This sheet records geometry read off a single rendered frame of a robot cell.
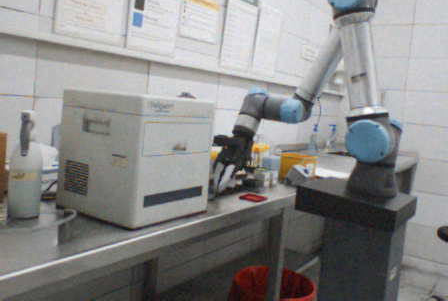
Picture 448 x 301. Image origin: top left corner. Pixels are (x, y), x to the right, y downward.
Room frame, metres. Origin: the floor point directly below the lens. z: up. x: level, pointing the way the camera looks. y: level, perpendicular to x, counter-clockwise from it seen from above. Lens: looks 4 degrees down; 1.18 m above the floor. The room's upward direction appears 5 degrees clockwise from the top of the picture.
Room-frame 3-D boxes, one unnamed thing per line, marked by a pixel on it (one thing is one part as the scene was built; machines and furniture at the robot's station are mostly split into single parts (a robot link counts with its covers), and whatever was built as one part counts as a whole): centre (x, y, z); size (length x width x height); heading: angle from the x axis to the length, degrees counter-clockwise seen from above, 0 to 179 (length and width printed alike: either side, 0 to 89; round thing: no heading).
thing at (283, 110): (1.41, -0.18, 1.16); 0.11 x 0.11 x 0.08; 60
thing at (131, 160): (1.16, 0.21, 1.03); 0.31 x 0.27 x 0.30; 147
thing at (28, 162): (0.99, 0.44, 1.00); 0.09 x 0.08 x 0.24; 57
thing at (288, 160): (1.89, -0.31, 0.92); 0.13 x 0.13 x 0.10; 54
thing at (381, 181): (1.38, -0.47, 0.99); 0.15 x 0.15 x 0.10
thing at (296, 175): (1.71, -0.29, 0.92); 0.13 x 0.07 x 0.08; 57
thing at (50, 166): (1.32, 0.53, 0.94); 0.22 x 0.12 x 0.13; 151
